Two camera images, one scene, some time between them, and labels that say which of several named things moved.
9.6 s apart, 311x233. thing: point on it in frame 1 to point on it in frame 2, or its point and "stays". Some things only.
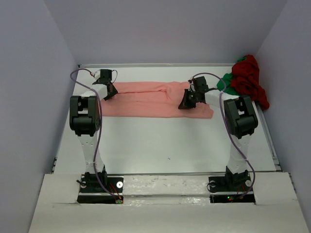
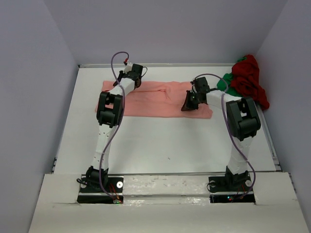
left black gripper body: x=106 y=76 to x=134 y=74
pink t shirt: x=155 y=99 stays
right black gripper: x=184 y=104 stays
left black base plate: x=112 y=193 stays
